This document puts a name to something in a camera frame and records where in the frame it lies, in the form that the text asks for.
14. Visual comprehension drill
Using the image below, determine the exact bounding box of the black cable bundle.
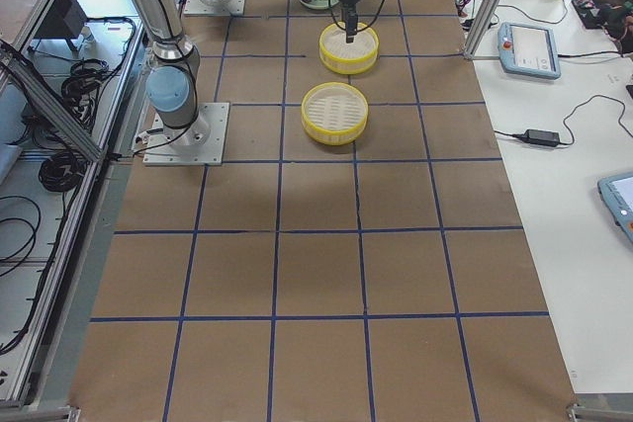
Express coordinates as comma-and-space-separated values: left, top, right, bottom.
38, 150, 86, 193

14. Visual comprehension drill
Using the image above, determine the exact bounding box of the light green plate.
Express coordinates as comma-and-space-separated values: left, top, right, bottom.
299, 0, 339, 11

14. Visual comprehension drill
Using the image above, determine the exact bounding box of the black power adapter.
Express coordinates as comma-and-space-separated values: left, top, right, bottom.
522, 128, 561, 147

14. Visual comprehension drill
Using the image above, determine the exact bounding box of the teach pendant far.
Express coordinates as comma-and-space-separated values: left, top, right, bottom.
497, 22, 561, 80

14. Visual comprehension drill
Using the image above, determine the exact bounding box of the yellow steamer basket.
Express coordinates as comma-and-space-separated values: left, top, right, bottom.
301, 82, 369, 146
318, 24, 380, 75

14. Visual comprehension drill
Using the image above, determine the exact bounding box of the teach pendant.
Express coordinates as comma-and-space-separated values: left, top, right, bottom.
497, 22, 561, 80
597, 172, 633, 241

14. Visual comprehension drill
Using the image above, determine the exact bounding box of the teach pendant near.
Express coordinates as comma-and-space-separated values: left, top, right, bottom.
597, 172, 633, 241

